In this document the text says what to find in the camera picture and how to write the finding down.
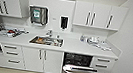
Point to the dishes in sink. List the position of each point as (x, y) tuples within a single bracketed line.
[(51, 42), (40, 39)]

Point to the white wall outlet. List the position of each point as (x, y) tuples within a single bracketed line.
[(72, 29)]

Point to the white upper cabinet door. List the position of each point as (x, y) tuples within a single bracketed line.
[(101, 15), (82, 13), (118, 18)]

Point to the white cabinet door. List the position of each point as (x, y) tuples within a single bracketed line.
[(118, 18), (101, 15), (82, 13), (30, 58), (54, 62)]

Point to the stainless steel sink basin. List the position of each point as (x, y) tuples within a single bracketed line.
[(33, 41)]

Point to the stainless steel dishwasher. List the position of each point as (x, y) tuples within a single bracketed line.
[(78, 66)]

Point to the white bowl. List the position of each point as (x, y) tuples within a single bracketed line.
[(94, 39)]

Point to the blue dish soap bottle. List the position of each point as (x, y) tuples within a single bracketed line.
[(82, 38)]

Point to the steel paper towel dispenser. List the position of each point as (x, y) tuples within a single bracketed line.
[(38, 14)]

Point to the chrome sink faucet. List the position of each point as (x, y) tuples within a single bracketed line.
[(49, 33)]

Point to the dish drying rack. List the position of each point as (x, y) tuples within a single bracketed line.
[(14, 32)]

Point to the white lower cabinet door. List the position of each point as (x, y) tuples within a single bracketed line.
[(54, 62), (30, 58)]

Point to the black wall soap dispenser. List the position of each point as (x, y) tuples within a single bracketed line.
[(64, 22)]

